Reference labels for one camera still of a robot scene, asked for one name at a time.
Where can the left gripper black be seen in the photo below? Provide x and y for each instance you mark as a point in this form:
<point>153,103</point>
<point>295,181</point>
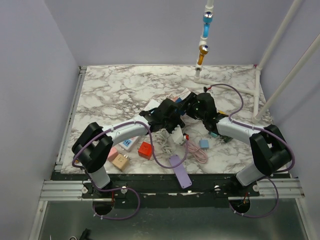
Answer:
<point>176,122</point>

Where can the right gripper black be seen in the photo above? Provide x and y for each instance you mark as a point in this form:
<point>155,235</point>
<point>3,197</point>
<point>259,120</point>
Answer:
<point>193,98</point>

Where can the white tiger cube socket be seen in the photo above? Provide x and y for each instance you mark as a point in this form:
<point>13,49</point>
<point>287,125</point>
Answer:
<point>185,93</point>

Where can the red cube socket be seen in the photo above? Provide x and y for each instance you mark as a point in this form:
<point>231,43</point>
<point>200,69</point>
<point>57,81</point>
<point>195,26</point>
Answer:
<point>145,151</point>

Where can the teal plug adapter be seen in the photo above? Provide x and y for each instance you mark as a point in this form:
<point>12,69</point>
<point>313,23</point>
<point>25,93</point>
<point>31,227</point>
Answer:
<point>214,135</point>

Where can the light blue plug adapter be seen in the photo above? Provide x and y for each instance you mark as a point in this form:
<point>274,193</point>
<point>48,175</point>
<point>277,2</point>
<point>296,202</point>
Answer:
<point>204,144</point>

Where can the white power strip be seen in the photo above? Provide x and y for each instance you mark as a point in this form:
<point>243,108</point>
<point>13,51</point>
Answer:
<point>128,144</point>

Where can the dark green cube socket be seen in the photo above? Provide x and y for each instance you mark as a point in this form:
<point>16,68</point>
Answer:
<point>226,139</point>

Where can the pink cube socket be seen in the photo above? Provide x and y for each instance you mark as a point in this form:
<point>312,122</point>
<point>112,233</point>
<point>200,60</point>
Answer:
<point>112,154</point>

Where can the beige cube socket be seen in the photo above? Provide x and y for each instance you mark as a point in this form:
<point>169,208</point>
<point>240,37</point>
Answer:
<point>121,162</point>

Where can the purple USB power strip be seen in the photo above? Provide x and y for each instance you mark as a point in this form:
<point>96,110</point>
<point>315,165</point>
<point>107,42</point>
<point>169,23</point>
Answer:
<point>180,172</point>

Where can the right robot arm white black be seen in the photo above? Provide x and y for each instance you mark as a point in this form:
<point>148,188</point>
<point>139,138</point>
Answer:
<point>270,151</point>

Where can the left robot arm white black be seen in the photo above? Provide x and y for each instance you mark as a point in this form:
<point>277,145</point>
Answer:
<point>95,143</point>

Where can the blue orange pipe stand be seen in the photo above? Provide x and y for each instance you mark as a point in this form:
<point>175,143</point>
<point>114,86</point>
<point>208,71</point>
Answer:
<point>207,18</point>

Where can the white PVC pipe frame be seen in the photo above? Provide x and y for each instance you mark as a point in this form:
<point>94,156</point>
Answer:
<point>299,103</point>

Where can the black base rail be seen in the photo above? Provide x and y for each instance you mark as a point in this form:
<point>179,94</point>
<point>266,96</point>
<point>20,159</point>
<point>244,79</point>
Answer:
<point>160,191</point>

